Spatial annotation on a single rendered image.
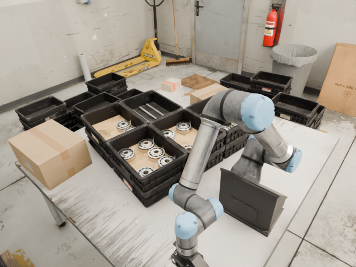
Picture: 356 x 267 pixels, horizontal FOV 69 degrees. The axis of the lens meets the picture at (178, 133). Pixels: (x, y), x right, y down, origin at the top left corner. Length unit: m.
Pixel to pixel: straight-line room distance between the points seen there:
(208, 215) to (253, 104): 0.40
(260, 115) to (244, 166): 0.45
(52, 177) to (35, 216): 1.00
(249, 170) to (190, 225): 0.51
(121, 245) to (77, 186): 0.51
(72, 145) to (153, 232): 0.71
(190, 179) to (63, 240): 1.58
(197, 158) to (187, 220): 0.23
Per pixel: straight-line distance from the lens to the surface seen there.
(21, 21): 4.43
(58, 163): 1.66
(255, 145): 1.28
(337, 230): 2.48
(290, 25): 4.21
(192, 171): 0.97
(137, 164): 1.51
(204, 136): 0.96
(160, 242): 1.33
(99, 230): 1.43
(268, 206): 1.24
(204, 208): 0.93
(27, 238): 2.52
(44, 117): 2.86
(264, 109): 0.89
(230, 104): 0.90
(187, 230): 0.86
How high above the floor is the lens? 1.83
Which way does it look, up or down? 35 degrees down
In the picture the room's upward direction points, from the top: 3 degrees counter-clockwise
